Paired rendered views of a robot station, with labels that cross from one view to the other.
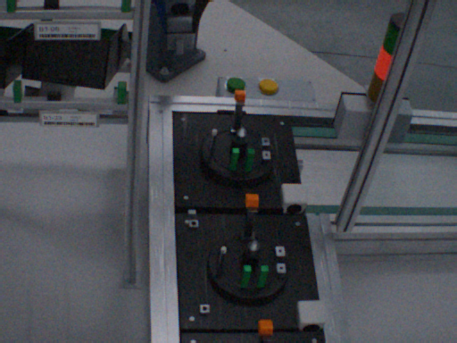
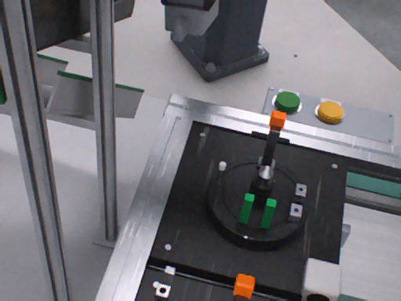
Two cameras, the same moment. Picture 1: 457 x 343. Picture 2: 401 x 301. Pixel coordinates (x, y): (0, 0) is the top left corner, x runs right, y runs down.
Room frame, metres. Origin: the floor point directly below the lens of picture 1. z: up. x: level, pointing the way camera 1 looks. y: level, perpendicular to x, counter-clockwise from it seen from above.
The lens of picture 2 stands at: (0.48, -0.08, 1.65)
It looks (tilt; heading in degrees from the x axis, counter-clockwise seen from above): 50 degrees down; 18
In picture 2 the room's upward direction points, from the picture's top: 9 degrees clockwise
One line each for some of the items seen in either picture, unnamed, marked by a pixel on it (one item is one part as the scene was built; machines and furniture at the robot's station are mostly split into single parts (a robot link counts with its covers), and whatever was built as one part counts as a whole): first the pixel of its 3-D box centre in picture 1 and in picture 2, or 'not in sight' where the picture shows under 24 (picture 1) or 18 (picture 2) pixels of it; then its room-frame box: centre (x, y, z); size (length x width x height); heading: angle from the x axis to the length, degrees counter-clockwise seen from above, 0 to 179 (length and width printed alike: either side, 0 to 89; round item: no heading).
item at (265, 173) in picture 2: (241, 133); (265, 174); (0.98, -0.01, 1.04); 0.02 x 0.02 x 0.03
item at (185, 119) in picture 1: (236, 162); (255, 208); (0.98, -0.01, 0.96); 0.24 x 0.24 x 0.02; 12
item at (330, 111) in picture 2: (268, 87); (330, 113); (1.21, -0.05, 0.96); 0.04 x 0.04 x 0.02
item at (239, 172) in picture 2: (237, 154); (258, 200); (0.98, -0.01, 0.98); 0.14 x 0.14 x 0.02
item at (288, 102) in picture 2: (236, 86); (287, 103); (1.19, 0.02, 0.96); 0.04 x 0.04 x 0.02
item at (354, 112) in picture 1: (386, 81); not in sight; (0.90, -0.22, 1.29); 0.12 x 0.05 x 0.25; 102
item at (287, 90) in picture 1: (265, 98); (324, 126); (1.21, -0.05, 0.93); 0.21 x 0.07 x 0.06; 102
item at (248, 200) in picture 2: (234, 159); (246, 208); (0.93, -0.01, 1.01); 0.01 x 0.01 x 0.05; 12
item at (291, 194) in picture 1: (293, 199); (319, 284); (0.90, -0.13, 0.97); 0.05 x 0.05 x 0.04; 12
